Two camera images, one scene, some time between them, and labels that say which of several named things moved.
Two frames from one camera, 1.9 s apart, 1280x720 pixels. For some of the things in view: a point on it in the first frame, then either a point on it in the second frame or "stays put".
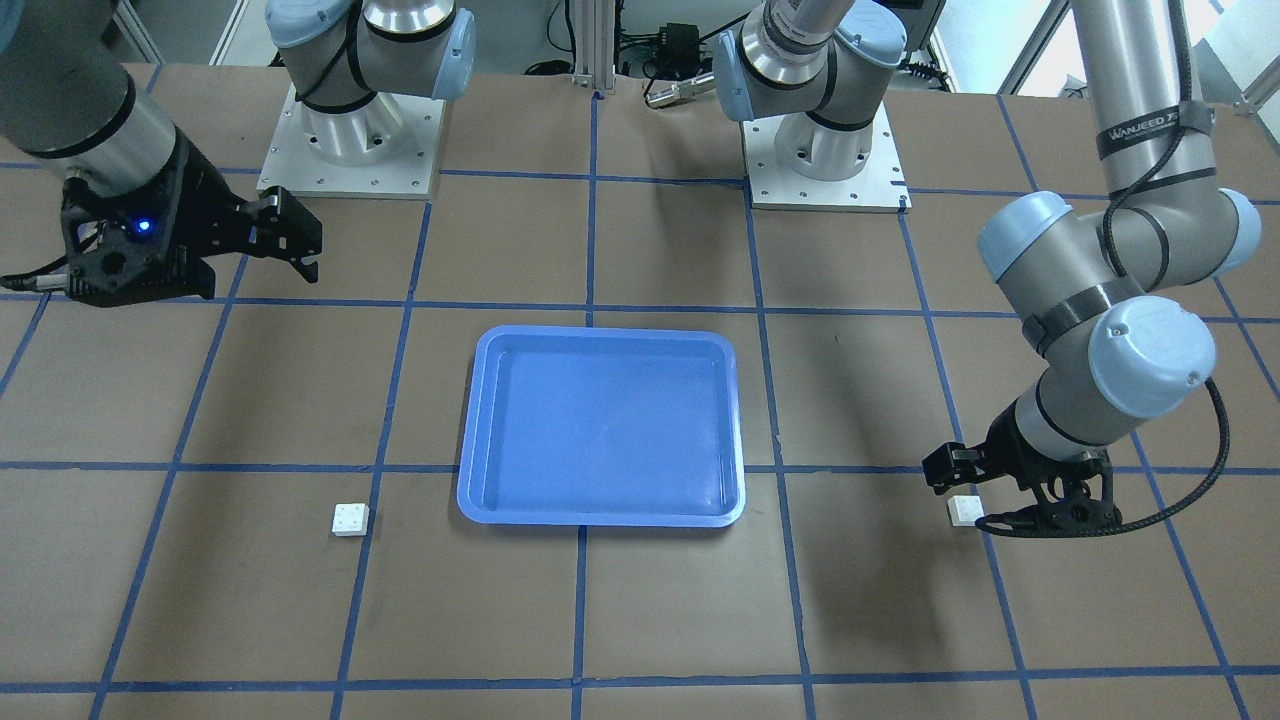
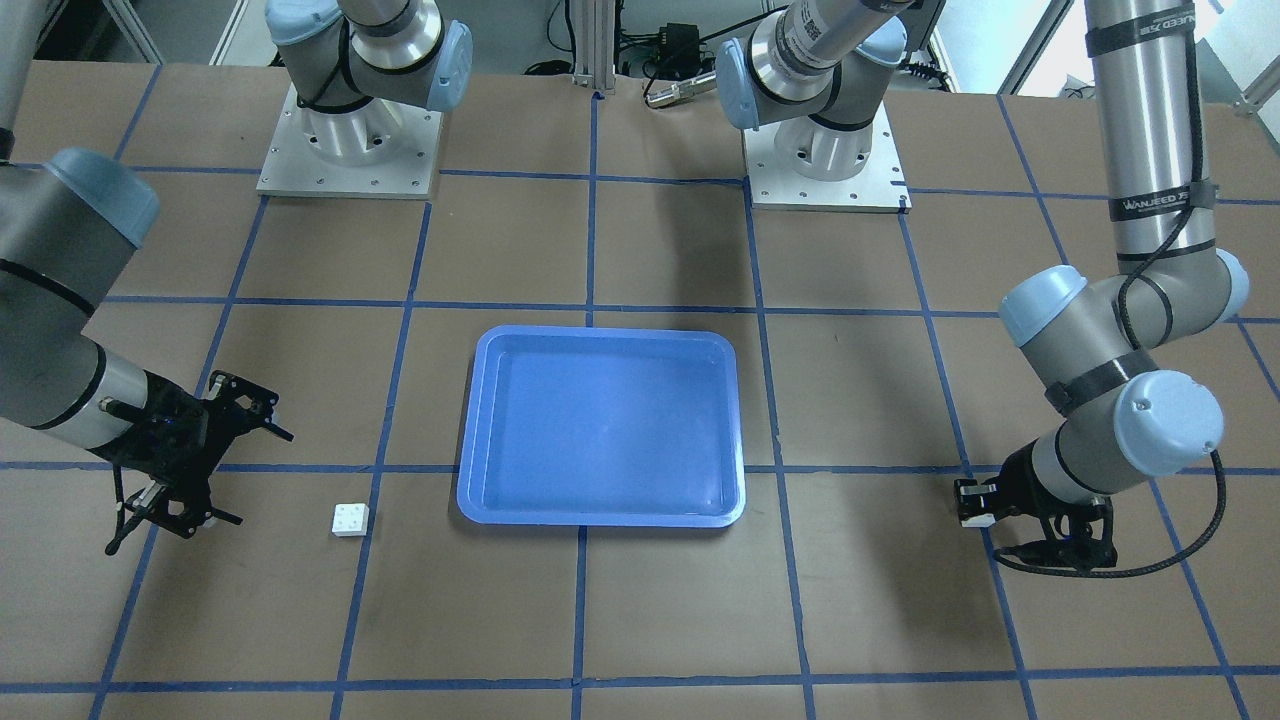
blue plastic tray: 567,426 stays put
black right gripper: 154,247 -> 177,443
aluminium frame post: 594,43 stays put
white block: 350,519 stays put
